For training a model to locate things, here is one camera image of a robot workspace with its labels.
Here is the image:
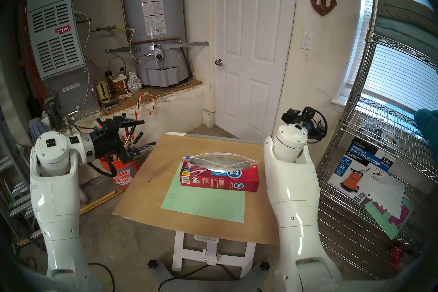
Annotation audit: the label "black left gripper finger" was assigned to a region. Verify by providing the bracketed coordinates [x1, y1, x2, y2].
[116, 116, 145, 126]
[127, 142, 156, 160]

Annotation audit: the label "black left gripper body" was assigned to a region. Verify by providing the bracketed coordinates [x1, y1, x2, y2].
[91, 118, 130, 163]

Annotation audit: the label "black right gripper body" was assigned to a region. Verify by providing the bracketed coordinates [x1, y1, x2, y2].
[281, 106, 326, 142]

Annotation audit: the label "clear ziplock bag blue slider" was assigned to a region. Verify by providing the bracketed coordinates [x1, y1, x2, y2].
[183, 153, 258, 171]

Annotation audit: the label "red freezer bag box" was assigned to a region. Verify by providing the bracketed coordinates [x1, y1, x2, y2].
[180, 161, 259, 192]

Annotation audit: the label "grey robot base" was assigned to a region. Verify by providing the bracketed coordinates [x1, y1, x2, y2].
[147, 266, 274, 292]

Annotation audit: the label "striped candy cane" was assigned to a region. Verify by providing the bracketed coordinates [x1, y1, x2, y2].
[135, 92, 156, 121]

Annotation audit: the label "orange plastic bucket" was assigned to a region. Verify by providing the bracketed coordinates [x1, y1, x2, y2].
[99, 154, 141, 190]

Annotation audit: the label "foil wrapped object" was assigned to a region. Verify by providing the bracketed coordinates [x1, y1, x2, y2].
[127, 71, 142, 92]

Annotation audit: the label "yellow metal can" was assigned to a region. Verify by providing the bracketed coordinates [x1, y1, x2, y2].
[95, 80, 111, 102]

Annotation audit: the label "utility pump cardboard box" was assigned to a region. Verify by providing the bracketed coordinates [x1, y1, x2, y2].
[327, 137, 397, 204]

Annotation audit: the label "blue cloth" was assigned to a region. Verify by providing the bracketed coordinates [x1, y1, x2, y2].
[29, 119, 52, 145]

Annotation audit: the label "light green paper sheet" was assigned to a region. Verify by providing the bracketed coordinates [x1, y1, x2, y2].
[161, 162, 247, 223]

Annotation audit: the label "white jagged paper sheet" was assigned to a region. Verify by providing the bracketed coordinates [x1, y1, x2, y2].
[367, 173, 406, 215]

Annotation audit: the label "grey Bryant furnace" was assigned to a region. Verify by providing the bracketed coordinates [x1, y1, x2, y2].
[27, 0, 100, 114]

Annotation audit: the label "aluminium ladder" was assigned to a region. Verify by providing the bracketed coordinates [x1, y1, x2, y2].
[0, 107, 45, 254]

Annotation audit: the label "white window blinds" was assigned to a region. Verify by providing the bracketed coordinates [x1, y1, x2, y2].
[346, 0, 438, 114]

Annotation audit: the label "teal fabric item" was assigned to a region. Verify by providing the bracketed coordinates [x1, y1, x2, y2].
[414, 108, 438, 151]

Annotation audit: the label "green paper piece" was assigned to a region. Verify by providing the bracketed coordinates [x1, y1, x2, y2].
[364, 201, 399, 240]

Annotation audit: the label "white panel door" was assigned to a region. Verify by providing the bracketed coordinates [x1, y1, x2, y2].
[214, 0, 300, 141]

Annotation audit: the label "pink paper piece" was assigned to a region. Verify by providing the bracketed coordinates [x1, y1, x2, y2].
[375, 196, 414, 230]

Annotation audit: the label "green cushion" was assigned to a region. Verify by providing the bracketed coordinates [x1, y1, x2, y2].
[375, 0, 438, 62]

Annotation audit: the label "red object under rack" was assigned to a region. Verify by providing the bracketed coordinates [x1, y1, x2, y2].
[390, 243, 404, 273]

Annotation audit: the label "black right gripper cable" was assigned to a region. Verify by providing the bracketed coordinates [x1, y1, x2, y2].
[313, 112, 328, 143]

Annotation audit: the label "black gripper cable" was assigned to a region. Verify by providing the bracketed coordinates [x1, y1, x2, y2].
[87, 158, 118, 178]
[313, 112, 328, 143]

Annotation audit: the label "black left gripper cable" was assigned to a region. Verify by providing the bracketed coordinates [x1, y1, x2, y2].
[87, 158, 118, 178]

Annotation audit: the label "wicker basket with handle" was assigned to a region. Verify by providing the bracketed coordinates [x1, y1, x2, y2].
[108, 56, 129, 94]

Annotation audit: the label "metal strap bar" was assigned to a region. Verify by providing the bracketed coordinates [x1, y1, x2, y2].
[105, 41, 209, 53]

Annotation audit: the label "chrome wire shelf rack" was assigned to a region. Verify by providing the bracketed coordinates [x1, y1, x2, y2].
[317, 0, 438, 281]

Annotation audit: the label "white folding table frame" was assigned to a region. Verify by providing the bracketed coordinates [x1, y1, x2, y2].
[172, 230, 256, 278]

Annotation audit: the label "black floor cable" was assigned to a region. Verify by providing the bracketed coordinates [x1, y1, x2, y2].
[87, 262, 115, 292]

